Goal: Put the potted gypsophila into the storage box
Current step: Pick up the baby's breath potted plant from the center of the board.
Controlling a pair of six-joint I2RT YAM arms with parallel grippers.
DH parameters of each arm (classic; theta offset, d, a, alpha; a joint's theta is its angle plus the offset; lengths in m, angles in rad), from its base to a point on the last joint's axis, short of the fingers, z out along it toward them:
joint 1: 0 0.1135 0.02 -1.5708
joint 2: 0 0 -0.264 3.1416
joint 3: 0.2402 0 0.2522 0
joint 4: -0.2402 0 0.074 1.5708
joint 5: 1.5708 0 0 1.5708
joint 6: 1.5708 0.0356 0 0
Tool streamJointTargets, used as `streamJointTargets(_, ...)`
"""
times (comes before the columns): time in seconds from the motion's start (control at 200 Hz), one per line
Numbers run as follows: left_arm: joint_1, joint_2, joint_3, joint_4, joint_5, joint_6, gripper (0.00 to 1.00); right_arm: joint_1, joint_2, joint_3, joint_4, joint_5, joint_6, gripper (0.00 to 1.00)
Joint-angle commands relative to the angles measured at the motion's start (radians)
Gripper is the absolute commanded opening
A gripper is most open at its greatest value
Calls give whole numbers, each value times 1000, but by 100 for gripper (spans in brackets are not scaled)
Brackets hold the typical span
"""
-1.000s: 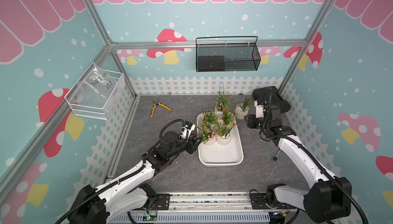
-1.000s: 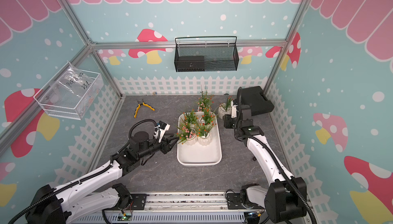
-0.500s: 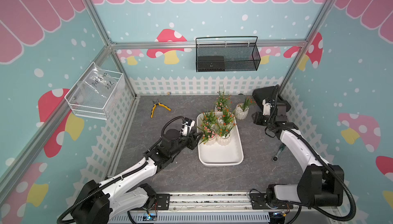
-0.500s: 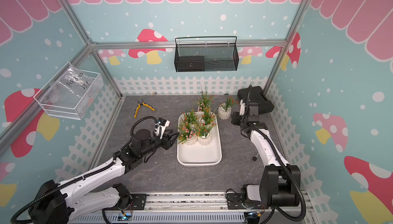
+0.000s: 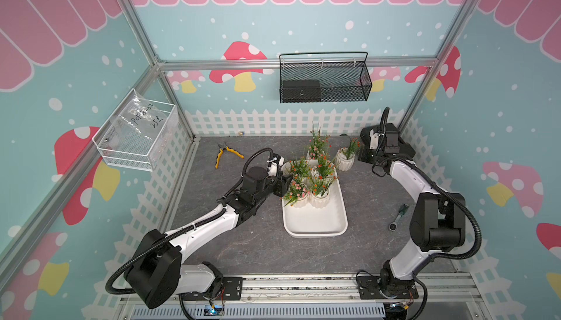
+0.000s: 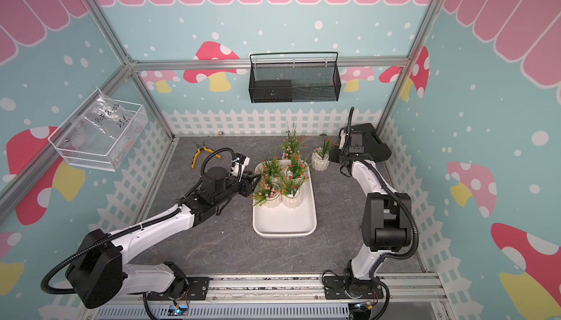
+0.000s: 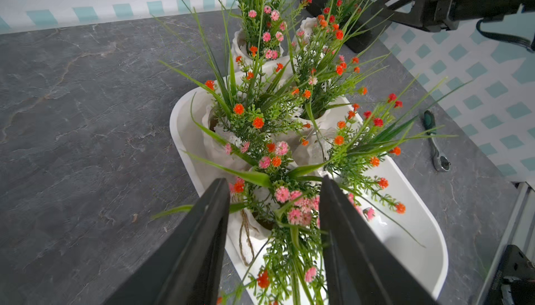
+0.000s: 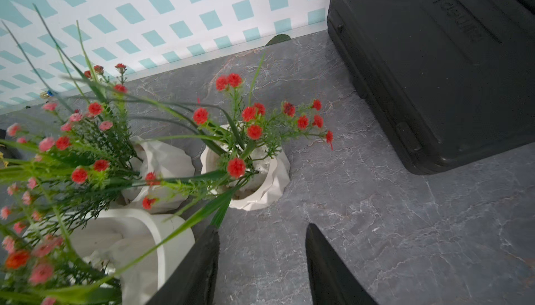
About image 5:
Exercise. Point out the white storage tray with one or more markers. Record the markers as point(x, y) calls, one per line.
point(310, 222)

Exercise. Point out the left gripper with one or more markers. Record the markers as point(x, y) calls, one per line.
point(282, 185)

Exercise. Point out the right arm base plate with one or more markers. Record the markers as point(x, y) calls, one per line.
point(373, 288)

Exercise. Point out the orange flower pot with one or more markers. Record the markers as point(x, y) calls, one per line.
point(299, 169)
point(324, 169)
point(319, 189)

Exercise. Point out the pink flower pot twine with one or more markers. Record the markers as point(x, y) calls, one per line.
point(297, 194)

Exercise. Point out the pink flower pot back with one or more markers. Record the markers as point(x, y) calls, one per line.
point(319, 143)

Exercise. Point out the black box in basket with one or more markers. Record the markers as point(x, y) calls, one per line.
point(300, 91)

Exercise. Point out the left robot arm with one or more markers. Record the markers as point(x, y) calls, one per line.
point(158, 270)

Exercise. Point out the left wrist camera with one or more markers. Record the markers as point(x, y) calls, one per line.
point(274, 165)

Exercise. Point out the clear acrylic wall box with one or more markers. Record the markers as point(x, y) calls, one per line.
point(137, 134)

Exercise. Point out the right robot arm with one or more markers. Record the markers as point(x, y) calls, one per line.
point(441, 226)

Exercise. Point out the black wire wall basket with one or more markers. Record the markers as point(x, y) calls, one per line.
point(343, 76)

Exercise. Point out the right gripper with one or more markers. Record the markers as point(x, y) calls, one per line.
point(364, 151)

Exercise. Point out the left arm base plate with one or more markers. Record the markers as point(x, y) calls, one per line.
point(226, 288)

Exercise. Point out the red flower pot back right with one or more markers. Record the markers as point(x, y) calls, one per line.
point(345, 157)

